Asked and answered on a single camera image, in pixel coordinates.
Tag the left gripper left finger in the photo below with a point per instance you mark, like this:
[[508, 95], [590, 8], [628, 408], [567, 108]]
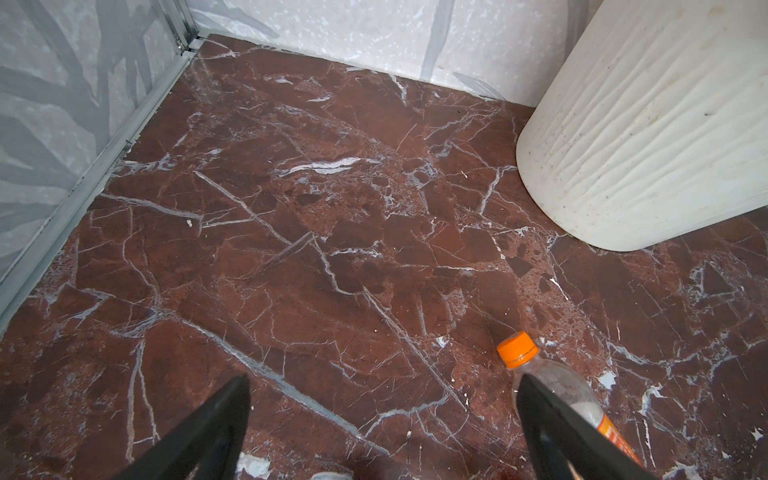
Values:
[[205, 445]]

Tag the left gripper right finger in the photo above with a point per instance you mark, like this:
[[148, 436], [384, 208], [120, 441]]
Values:
[[562, 445]]

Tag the orange label bottle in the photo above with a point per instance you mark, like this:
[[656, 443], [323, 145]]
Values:
[[521, 355]]

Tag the white ribbed waste bin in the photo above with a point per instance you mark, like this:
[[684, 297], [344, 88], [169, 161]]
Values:
[[655, 126]]

